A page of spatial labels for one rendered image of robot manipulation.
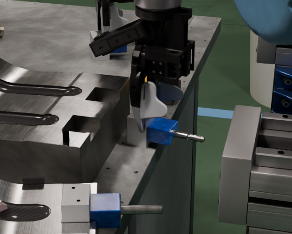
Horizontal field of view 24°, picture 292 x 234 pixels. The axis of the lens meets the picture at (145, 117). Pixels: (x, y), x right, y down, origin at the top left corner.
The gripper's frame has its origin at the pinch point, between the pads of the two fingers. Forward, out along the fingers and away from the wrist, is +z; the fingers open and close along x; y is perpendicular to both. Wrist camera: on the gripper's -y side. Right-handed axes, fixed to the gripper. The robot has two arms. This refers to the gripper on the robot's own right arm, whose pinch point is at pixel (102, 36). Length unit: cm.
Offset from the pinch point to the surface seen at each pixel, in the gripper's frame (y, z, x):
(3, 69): -22.0, -4.6, -24.8
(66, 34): -6.3, 4.6, 15.9
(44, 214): -19, -1, -66
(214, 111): 69, 84, 120
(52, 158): -16, -2, -54
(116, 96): -3.6, -3.1, -37.3
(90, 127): -9.5, -2.4, -46.4
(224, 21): 113, 85, 236
